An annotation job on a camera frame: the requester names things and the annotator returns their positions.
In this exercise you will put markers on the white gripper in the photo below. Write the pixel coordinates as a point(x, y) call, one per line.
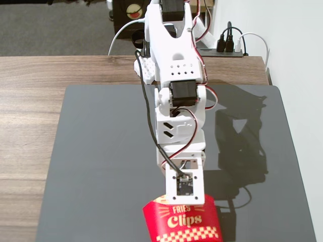
point(182, 146)

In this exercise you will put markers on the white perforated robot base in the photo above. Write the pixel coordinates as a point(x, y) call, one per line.
point(147, 70)

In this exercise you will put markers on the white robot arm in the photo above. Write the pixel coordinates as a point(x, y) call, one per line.
point(176, 58)

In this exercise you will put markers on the red fries clips box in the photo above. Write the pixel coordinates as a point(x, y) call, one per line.
point(184, 221)

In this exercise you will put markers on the grey table mat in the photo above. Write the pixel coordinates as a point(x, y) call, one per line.
point(101, 164)

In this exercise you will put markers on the black usb hub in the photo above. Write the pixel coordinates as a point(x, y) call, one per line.
point(222, 53)

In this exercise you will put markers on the black cabinet with round sticker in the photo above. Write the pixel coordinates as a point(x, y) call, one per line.
point(123, 25)

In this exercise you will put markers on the brown cardboard box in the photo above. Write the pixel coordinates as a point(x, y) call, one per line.
point(202, 3)

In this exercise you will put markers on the metal chair leg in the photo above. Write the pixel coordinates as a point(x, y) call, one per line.
point(110, 10)

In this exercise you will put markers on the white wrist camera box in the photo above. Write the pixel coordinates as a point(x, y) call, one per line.
point(185, 186)

